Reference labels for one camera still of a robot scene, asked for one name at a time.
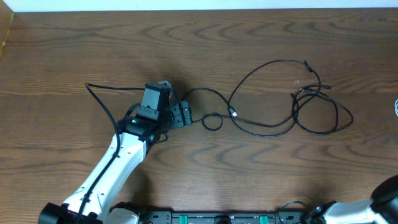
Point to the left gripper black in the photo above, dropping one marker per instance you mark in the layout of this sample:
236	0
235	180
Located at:
182	114

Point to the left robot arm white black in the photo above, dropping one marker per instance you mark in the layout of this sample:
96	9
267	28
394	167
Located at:
145	124

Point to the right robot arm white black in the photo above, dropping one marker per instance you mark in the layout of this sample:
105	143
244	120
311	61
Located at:
380	208

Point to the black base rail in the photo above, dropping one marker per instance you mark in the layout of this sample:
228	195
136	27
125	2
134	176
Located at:
233	217

